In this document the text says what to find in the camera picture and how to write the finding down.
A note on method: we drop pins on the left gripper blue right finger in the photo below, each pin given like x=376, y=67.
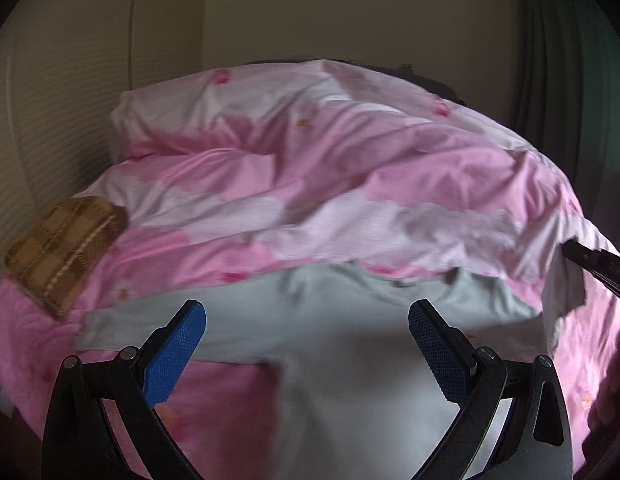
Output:
x=535, y=439

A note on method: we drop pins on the person's right hand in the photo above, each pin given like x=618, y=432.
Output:
x=603, y=420

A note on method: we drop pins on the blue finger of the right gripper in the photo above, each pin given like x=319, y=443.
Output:
x=603, y=265

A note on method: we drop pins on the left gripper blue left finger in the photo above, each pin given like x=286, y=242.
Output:
x=79, y=442

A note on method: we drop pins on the brown plaid folded cloth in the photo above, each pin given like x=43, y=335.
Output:
x=51, y=264

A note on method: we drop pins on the light blue long-sleeve shirt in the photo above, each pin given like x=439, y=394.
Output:
x=356, y=399

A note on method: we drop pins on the dark green curtain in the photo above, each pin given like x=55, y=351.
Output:
x=569, y=101

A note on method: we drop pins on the pink floral duvet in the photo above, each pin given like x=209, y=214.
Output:
x=231, y=174

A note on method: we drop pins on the white louvered closet door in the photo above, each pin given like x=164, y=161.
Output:
x=63, y=65

